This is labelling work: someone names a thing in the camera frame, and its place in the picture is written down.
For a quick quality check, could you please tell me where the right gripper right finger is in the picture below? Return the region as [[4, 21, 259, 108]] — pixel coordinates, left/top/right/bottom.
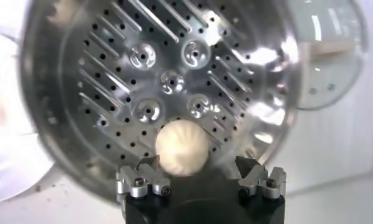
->
[[235, 155, 287, 200]]

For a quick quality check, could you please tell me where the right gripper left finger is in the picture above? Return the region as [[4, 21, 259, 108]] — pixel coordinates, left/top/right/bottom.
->
[[115, 155, 172, 199]]

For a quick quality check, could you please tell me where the white steamed baozi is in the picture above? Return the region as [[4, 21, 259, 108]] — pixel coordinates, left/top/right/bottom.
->
[[155, 119, 211, 177]]

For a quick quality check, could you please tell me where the glass lid with cream handle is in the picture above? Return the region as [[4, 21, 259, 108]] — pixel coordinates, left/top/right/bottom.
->
[[291, 0, 369, 110]]

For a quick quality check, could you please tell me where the perforated stainless steel steamer basket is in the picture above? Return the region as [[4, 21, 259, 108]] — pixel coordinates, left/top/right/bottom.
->
[[18, 0, 300, 205]]

